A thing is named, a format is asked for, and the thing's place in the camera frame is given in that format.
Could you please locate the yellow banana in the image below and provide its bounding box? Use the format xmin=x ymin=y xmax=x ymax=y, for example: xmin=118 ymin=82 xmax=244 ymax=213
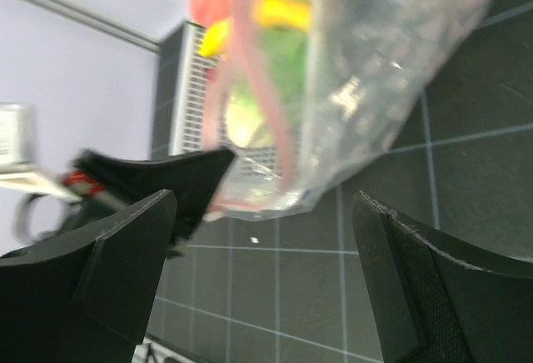
xmin=197 ymin=0 xmax=311 ymax=57

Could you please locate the red grape bunch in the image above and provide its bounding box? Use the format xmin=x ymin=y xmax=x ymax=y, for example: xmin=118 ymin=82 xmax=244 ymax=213
xmin=205 ymin=67 xmax=217 ymax=85

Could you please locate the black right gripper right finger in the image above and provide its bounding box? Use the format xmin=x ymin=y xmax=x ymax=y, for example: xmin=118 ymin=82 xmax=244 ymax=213
xmin=352 ymin=192 xmax=532 ymax=362

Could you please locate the green lettuce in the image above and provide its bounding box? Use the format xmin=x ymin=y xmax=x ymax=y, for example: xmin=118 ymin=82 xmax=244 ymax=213
xmin=225 ymin=27 xmax=307 ymax=148

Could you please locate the white perforated plastic basket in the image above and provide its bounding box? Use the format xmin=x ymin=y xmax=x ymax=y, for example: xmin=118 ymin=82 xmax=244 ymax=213
xmin=174 ymin=0 xmax=311 ymax=178

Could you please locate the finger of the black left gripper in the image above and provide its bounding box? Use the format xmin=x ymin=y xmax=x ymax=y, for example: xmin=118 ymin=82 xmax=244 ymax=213
xmin=72 ymin=147 xmax=235 ymax=255

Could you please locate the pink peach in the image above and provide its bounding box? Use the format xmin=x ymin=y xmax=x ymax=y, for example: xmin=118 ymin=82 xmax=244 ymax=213
xmin=187 ymin=0 xmax=228 ymax=28

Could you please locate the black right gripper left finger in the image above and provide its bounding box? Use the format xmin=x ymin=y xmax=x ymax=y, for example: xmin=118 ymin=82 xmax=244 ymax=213
xmin=1 ymin=190 xmax=177 ymax=362

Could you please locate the pink dotted zip bag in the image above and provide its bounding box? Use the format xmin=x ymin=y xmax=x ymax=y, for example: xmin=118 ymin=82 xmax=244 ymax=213
xmin=206 ymin=0 xmax=494 ymax=220

